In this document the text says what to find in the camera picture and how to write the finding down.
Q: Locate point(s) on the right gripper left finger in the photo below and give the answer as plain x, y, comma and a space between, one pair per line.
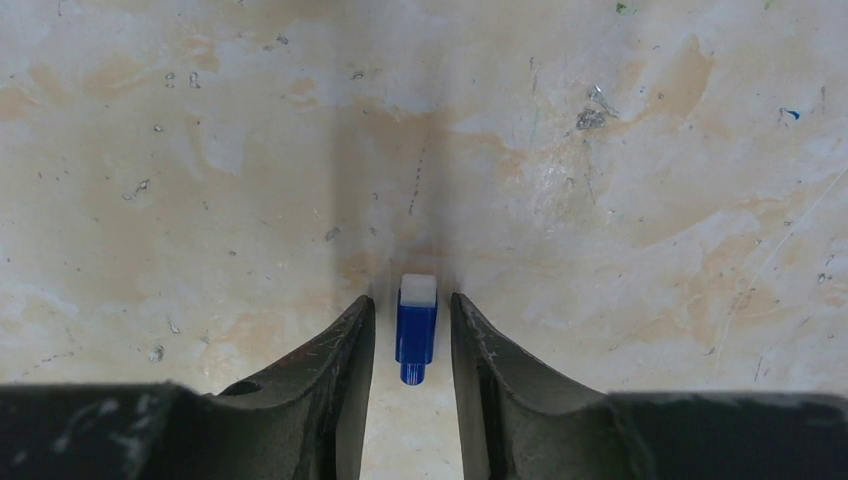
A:
303, 416

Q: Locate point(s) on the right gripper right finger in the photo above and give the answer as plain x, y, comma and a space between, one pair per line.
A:
518, 417

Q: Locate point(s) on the blue white pen cap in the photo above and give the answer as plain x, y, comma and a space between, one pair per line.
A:
416, 319

